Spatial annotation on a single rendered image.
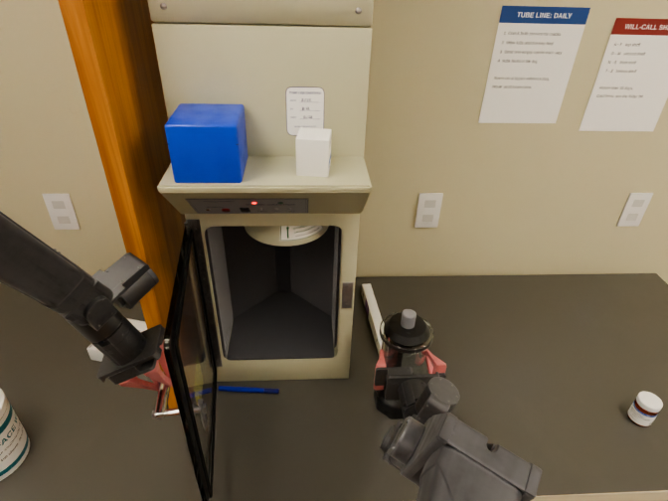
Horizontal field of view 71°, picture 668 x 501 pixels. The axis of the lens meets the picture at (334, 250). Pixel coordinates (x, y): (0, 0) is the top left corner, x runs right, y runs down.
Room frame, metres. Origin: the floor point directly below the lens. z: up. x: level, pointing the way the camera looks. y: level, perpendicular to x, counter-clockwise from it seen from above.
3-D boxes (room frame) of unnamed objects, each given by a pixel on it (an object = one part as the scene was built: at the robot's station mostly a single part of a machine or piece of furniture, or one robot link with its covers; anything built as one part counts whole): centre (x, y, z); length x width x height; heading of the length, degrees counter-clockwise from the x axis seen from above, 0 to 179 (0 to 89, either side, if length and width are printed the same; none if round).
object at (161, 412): (0.49, 0.25, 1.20); 0.10 x 0.05 x 0.03; 10
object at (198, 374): (0.56, 0.24, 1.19); 0.30 x 0.01 x 0.40; 10
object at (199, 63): (0.86, 0.12, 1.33); 0.32 x 0.25 x 0.77; 94
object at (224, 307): (0.86, 0.12, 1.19); 0.26 x 0.24 x 0.35; 94
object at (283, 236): (0.84, 0.10, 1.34); 0.18 x 0.18 x 0.05
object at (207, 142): (0.68, 0.19, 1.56); 0.10 x 0.10 x 0.09; 4
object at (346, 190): (0.68, 0.11, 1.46); 0.32 x 0.12 x 0.10; 94
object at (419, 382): (0.58, -0.16, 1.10); 0.10 x 0.07 x 0.07; 94
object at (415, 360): (0.69, -0.15, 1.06); 0.11 x 0.11 x 0.21
